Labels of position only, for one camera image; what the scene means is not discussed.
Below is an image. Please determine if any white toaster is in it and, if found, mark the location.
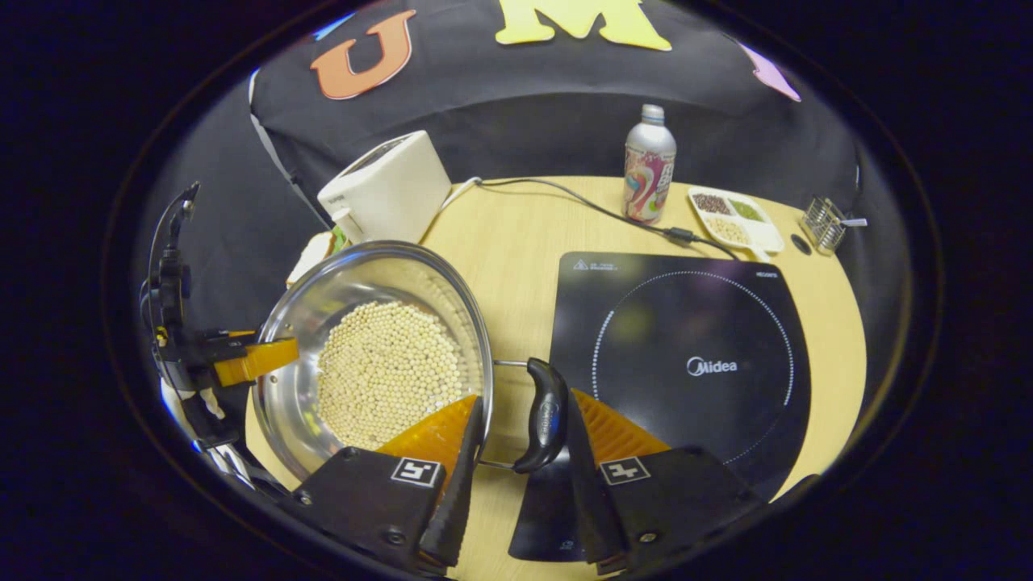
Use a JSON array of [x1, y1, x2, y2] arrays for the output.
[[317, 131, 453, 245]]

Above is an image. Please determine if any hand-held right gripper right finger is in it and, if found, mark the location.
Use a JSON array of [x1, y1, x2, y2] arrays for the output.
[[565, 389, 764, 575]]

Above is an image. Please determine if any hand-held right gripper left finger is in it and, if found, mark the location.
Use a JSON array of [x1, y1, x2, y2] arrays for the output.
[[282, 394, 487, 575]]

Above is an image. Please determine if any metal wire basket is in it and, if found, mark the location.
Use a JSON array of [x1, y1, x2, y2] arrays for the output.
[[801, 198, 848, 257]]

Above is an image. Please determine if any silver printed drink bottle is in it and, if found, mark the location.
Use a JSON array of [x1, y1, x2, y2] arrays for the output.
[[622, 103, 677, 224]]

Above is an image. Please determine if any black power cable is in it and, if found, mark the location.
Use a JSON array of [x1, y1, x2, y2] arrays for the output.
[[480, 177, 739, 260]]

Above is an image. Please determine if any heap of yellow soybeans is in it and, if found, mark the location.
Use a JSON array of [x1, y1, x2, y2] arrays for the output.
[[317, 300, 470, 453]]

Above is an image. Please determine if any white divided bean tray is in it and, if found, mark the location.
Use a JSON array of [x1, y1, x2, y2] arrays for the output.
[[688, 186, 785, 261]]

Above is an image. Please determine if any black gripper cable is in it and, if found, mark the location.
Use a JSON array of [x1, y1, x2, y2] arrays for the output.
[[144, 181, 202, 324]]

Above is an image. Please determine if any black induction cooktop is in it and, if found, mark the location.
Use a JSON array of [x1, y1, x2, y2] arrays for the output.
[[508, 252, 812, 563]]

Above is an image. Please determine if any sandwich with lettuce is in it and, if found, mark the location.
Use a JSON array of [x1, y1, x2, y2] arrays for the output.
[[303, 226, 349, 267]]

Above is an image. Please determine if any white toaster cord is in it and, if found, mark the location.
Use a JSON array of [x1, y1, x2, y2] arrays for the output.
[[440, 177, 485, 215]]

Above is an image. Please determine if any black backdrop cloth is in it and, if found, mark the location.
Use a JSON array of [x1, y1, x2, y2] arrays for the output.
[[133, 0, 913, 420]]

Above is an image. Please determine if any steel pot with black handles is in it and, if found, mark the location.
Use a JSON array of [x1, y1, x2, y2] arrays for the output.
[[252, 240, 571, 483]]

